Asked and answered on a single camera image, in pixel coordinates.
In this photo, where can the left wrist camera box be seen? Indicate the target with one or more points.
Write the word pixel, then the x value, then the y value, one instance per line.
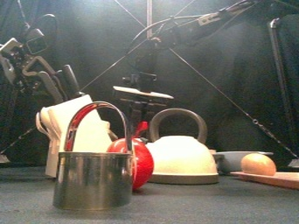
pixel 36 43

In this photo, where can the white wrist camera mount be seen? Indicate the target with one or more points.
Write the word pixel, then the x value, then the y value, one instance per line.
pixel 142 92

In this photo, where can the blue-grey toy pot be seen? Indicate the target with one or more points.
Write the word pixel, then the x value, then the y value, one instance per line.
pixel 230 162

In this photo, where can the white slanted toy box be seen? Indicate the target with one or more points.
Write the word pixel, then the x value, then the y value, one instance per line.
pixel 90 131

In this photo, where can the white frame foot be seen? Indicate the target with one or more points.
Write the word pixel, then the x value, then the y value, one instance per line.
pixel 294 164
pixel 4 159

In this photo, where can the vertical metal frame pole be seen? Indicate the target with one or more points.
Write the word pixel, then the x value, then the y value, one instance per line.
pixel 150 17

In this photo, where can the pink rectangular tray plate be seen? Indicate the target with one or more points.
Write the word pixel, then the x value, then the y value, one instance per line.
pixel 281 179

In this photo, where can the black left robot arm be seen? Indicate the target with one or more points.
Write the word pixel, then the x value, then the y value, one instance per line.
pixel 47 23

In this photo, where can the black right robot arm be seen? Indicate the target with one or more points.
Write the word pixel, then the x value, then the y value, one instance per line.
pixel 218 17

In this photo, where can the black frame post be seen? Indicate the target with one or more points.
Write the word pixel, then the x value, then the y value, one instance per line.
pixel 274 43

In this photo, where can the red round toy fruit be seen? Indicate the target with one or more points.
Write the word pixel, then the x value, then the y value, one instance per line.
pixel 142 163

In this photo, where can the tan toy egg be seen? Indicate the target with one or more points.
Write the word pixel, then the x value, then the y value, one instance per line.
pixel 258 164

